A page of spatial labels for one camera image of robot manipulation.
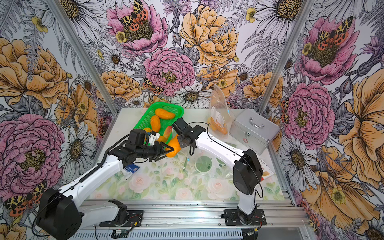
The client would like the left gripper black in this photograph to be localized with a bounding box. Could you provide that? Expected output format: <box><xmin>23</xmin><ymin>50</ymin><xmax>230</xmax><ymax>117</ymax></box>
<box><xmin>135</xmin><ymin>141</ymin><xmax>173</xmax><ymax>162</ymax></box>

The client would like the clear zip-top bag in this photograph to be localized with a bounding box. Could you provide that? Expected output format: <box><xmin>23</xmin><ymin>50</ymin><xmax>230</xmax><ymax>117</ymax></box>
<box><xmin>178</xmin><ymin>149</ymin><xmax>233</xmax><ymax>180</ymax></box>
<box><xmin>207</xmin><ymin>84</ymin><xmax>235</xmax><ymax>139</ymax></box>

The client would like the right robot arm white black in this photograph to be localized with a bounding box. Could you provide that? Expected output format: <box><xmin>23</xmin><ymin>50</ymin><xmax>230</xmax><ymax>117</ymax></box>
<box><xmin>172</xmin><ymin>118</ymin><xmax>264</xmax><ymax>225</ymax></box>

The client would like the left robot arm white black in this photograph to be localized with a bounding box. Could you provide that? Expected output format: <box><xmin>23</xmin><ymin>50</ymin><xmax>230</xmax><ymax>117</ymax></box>
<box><xmin>33</xmin><ymin>129</ymin><xmax>175</xmax><ymax>240</ymax></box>

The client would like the orange mango top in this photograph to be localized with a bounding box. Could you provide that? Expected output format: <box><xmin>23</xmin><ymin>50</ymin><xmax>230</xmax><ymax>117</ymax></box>
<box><xmin>155</xmin><ymin>108</ymin><xmax>176</xmax><ymax>120</ymax></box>

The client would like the green plastic basket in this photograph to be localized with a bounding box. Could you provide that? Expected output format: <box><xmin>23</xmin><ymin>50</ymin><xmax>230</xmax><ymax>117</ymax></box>
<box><xmin>135</xmin><ymin>102</ymin><xmax>184</xmax><ymax>143</ymax></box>

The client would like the blue white small packet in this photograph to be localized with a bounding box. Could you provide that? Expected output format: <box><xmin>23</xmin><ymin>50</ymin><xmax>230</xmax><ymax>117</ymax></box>
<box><xmin>122</xmin><ymin>164</ymin><xmax>140</xmax><ymax>180</ymax></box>

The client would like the silver metal case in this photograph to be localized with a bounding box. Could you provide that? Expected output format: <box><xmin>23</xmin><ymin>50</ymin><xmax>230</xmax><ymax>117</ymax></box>
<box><xmin>230</xmin><ymin>109</ymin><xmax>280</xmax><ymax>155</ymax></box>

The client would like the red small packet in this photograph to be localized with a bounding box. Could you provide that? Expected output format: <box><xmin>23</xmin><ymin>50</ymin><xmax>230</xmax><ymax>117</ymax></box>
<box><xmin>259</xmin><ymin>159</ymin><xmax>275</xmax><ymax>181</ymax></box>

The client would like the small green circuit board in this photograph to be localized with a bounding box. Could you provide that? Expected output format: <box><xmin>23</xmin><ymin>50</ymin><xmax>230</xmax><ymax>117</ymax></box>
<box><xmin>111</xmin><ymin>229</ymin><xmax>129</xmax><ymax>239</ymax></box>

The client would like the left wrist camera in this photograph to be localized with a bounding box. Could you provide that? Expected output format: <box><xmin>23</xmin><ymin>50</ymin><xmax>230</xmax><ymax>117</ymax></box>
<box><xmin>148</xmin><ymin>131</ymin><xmax>161</xmax><ymax>145</ymax></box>

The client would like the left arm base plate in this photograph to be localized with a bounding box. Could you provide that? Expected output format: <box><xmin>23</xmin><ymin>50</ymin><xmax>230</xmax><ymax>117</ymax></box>
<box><xmin>99</xmin><ymin>210</ymin><xmax>144</xmax><ymax>228</ymax></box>

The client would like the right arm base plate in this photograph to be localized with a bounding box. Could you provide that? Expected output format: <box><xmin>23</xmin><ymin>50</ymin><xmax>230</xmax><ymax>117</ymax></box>
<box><xmin>221</xmin><ymin>209</ymin><xmax>267</xmax><ymax>227</ymax></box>

